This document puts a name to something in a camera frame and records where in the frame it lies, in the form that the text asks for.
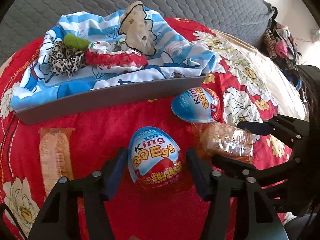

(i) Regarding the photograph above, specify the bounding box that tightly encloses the biscuit pack long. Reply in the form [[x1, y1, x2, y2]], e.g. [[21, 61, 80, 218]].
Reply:
[[39, 128, 74, 196]]

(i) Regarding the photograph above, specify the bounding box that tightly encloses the King QQ Egg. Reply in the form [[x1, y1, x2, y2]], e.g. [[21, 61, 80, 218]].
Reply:
[[127, 126, 182, 190], [171, 87, 221, 123]]

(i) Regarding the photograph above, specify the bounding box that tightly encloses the sheer cream scrunchie black trim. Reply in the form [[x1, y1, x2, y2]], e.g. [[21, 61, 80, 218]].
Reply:
[[118, 1, 157, 56]]

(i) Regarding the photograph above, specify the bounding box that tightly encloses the green fuzzy hair tie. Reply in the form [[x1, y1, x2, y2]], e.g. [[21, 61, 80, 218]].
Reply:
[[63, 32, 91, 51]]

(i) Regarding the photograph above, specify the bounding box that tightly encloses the pile of clothes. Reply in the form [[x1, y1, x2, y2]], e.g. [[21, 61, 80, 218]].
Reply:
[[260, 7, 303, 91]]

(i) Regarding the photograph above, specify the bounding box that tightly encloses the red floral bed quilt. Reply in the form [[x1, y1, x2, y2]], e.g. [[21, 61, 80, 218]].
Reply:
[[1, 18, 306, 239]]

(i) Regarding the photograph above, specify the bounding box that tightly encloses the grey quilted pillow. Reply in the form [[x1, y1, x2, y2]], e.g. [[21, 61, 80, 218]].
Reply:
[[1, 0, 276, 61]]

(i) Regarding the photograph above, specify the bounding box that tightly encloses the blue striped cartoon cloth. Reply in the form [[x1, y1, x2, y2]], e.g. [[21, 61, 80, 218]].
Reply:
[[10, 8, 217, 112]]

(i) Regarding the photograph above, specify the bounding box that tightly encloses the grey tray box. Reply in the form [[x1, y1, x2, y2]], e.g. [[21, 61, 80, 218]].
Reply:
[[15, 75, 205, 125]]

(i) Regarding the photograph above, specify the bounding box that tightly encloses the leopard print scrunchie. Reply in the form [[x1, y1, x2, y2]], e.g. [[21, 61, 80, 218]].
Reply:
[[48, 41, 86, 77]]

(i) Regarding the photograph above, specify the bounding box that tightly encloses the red white star scrunchie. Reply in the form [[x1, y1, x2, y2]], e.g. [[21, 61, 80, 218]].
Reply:
[[86, 41, 148, 73]]

